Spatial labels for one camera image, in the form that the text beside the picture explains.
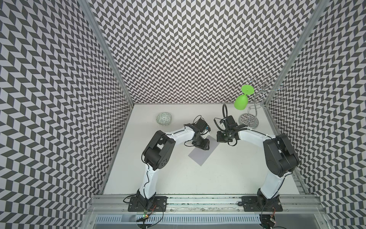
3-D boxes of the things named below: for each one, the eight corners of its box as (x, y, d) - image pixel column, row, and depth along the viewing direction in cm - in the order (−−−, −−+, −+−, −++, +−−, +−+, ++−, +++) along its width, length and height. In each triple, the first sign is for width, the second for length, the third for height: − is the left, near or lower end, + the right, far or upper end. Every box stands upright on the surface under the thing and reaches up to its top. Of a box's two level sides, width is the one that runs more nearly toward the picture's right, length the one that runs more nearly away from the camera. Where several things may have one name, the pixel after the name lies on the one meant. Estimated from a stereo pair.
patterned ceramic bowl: (156, 125, 106) (155, 122, 104) (158, 114, 113) (157, 111, 110) (171, 125, 106) (170, 122, 104) (172, 114, 113) (171, 111, 110)
